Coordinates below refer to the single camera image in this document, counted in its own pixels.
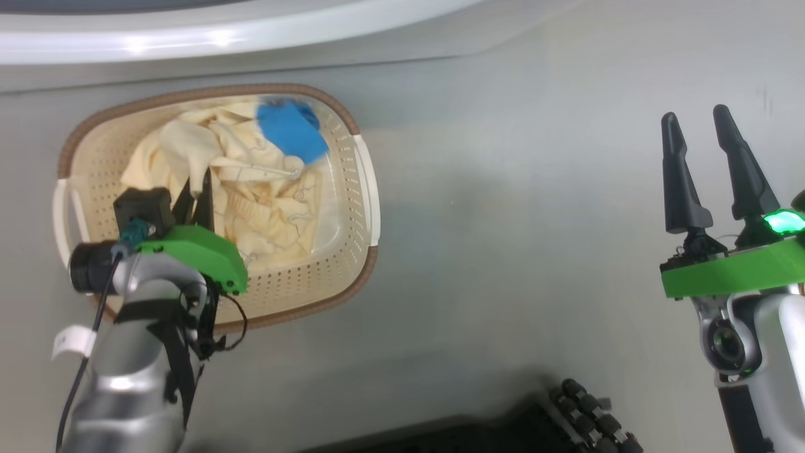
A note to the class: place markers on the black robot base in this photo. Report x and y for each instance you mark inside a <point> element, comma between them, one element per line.
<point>465,434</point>

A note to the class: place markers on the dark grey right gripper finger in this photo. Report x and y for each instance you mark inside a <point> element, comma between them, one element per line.
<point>745,176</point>
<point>682,189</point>

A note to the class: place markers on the cream perforated laundry basket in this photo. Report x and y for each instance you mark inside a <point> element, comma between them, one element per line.
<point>302,277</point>

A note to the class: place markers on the blue cloth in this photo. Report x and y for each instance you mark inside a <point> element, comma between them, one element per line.
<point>292,132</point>

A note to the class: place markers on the white front-load washing machine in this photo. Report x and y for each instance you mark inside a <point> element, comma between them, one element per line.
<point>251,38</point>

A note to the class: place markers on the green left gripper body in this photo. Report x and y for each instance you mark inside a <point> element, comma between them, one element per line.
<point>201,248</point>

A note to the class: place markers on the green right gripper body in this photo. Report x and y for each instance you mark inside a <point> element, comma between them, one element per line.
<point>736,270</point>

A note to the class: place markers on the black ribbed base wheel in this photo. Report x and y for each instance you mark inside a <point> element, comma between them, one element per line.
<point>591,415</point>

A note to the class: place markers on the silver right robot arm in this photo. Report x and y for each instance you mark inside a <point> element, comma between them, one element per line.
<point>780,352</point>

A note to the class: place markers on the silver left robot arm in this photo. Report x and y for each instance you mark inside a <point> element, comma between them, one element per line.
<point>132,377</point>

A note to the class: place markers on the teal left camera connector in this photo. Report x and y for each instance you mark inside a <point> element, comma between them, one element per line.
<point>134,236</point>

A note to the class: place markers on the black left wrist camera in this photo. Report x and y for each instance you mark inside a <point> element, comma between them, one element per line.
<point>144,207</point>

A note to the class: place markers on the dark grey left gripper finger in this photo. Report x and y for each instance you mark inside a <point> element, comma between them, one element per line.
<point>203,201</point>
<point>182,207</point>

